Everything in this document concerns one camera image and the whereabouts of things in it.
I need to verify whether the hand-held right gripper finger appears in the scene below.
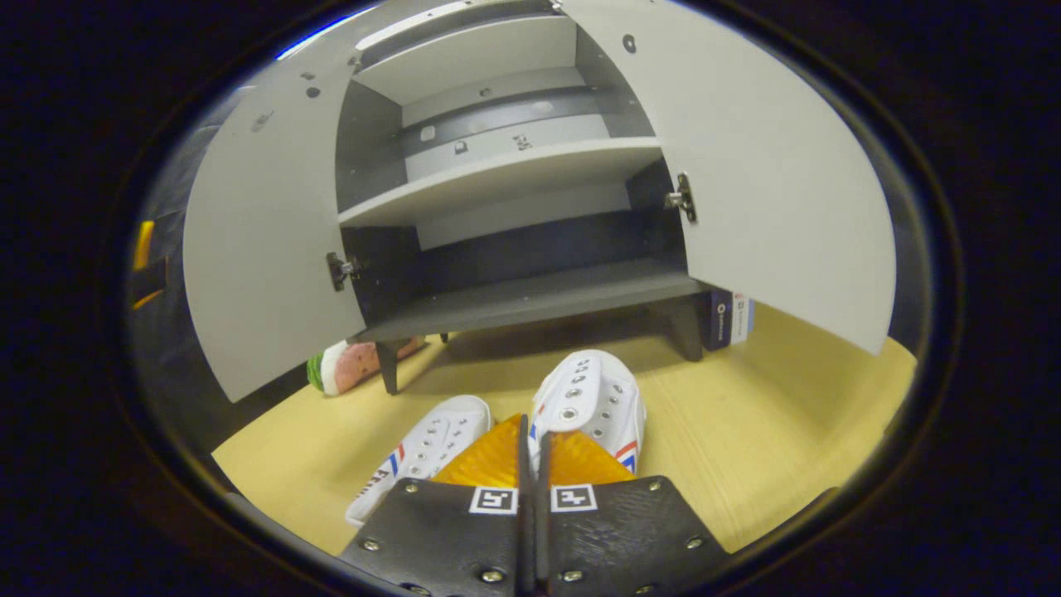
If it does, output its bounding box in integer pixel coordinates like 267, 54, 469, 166
338, 412, 535, 597
535, 430, 732, 597

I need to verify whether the white cabinet door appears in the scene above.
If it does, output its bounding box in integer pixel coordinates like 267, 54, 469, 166
182, 48, 367, 404
562, 0, 898, 357

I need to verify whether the white shoe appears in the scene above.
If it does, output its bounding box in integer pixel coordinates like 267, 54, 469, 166
528, 349, 647, 478
345, 395, 495, 528

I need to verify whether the white shoe cabinet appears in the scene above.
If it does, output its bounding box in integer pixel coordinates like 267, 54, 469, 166
336, 0, 705, 396

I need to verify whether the black backdrop cloth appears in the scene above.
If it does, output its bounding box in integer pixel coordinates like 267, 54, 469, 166
124, 83, 316, 465

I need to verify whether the watermelon slice toy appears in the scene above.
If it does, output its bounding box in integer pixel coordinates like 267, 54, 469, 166
306, 335, 429, 397

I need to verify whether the blue book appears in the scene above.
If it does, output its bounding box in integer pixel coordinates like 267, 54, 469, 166
706, 289, 735, 351

